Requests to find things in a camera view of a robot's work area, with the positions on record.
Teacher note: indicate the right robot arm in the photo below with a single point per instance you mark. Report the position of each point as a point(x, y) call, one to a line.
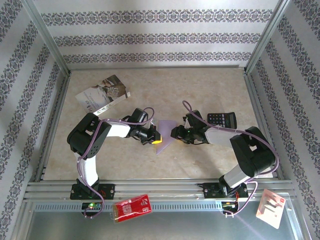
point(252, 152)

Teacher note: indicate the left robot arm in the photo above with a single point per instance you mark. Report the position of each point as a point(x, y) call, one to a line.
point(87, 136)

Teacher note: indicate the grey metal sheet panel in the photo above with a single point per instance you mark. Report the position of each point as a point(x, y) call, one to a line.
point(175, 227)

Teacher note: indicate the black calculator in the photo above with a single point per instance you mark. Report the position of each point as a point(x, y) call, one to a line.
point(222, 118)

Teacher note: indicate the white photo-cover book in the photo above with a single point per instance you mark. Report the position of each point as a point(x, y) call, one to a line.
point(102, 96)

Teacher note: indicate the red packet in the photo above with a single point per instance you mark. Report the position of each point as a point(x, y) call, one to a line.
point(132, 208)

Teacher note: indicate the pink blister package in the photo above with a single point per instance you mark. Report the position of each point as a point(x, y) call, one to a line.
point(271, 208)

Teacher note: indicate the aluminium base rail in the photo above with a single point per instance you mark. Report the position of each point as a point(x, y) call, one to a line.
point(162, 187)

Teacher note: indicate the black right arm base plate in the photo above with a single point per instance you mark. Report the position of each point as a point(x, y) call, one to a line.
point(210, 191)

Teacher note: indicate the aluminium rear rail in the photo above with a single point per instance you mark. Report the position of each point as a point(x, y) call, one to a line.
point(155, 67)

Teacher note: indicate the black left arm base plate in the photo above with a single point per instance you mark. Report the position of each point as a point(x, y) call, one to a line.
point(107, 191)

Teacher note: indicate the aluminium side rail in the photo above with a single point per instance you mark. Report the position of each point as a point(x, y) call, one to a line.
point(260, 112)
point(53, 125)

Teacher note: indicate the aluminium frame post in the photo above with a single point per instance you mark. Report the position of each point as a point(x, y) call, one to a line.
point(266, 37)
point(46, 37)

